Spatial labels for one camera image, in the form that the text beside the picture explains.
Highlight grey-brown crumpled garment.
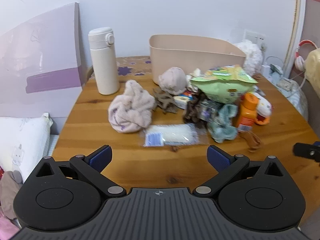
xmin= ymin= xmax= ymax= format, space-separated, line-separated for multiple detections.
xmin=0 ymin=170 xmax=24 ymax=220

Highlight purple and white board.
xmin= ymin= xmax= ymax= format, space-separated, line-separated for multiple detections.
xmin=0 ymin=2 xmax=83 ymax=118

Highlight brown hair claw clip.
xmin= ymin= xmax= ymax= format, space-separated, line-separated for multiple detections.
xmin=151 ymin=87 xmax=179 ymax=115

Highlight dark brown scrunchie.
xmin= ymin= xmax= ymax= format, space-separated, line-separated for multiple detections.
xmin=183 ymin=97 xmax=209 ymax=130

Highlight cream door frame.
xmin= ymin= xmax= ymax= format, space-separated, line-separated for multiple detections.
xmin=285 ymin=0 xmax=307 ymax=79

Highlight orange pill bottle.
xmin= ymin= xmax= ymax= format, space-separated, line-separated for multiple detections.
xmin=235 ymin=92 xmax=259 ymax=132

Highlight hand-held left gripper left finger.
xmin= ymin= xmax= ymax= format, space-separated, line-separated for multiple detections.
xmin=35 ymin=145 xmax=127 ymax=197

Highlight white thermos bottle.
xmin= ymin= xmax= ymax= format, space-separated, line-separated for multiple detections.
xmin=88 ymin=27 xmax=120 ymax=95

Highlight small white red packet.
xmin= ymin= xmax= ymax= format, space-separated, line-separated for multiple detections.
xmin=174 ymin=92 xmax=198 ymax=109

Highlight light blue bedding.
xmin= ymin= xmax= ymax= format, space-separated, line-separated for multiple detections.
xmin=265 ymin=64 xmax=309 ymax=120

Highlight pale cloth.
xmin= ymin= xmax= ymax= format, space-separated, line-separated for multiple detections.
xmin=158 ymin=67 xmax=188 ymax=95

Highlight red and white headphones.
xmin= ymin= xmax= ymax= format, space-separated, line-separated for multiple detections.
xmin=294 ymin=40 xmax=319 ymax=72

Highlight clear cotton swab packet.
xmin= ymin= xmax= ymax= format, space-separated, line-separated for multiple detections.
xmin=142 ymin=124 xmax=199 ymax=147

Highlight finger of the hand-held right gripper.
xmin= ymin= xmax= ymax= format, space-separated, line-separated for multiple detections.
xmin=293 ymin=141 xmax=320 ymax=167

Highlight yellow blanket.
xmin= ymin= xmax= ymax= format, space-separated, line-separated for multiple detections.
xmin=305 ymin=49 xmax=320 ymax=83

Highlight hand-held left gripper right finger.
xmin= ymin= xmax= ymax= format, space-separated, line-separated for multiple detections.
xmin=194 ymin=145 xmax=283 ymax=197

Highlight green sock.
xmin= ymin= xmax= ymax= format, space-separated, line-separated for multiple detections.
xmin=207 ymin=104 xmax=238 ymax=143

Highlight small white plush toy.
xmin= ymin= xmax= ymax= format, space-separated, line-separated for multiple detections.
xmin=252 ymin=92 xmax=273 ymax=125

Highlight brown strap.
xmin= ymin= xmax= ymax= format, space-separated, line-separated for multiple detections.
xmin=241 ymin=130 xmax=262 ymax=150

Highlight wooden desktop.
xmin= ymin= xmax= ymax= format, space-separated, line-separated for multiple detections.
xmin=51 ymin=56 xmax=320 ymax=230

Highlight large white plush toy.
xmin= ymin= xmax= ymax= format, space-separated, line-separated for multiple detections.
xmin=234 ymin=39 xmax=264 ymax=77

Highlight white wall socket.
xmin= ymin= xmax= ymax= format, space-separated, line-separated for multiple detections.
xmin=243 ymin=29 xmax=266 ymax=46

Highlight green snack bag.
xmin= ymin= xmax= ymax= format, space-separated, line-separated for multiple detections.
xmin=188 ymin=65 xmax=258 ymax=104

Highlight pink and white towel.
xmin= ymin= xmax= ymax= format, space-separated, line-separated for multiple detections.
xmin=108 ymin=80 xmax=157 ymax=133

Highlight white pillow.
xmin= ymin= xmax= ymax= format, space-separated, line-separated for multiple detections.
xmin=0 ymin=114 xmax=53 ymax=183

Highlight white power strip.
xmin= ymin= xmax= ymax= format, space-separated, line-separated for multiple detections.
xmin=279 ymin=77 xmax=293 ymax=90

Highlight beige plastic storage bin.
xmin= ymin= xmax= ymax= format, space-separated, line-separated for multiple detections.
xmin=149 ymin=34 xmax=248 ymax=85

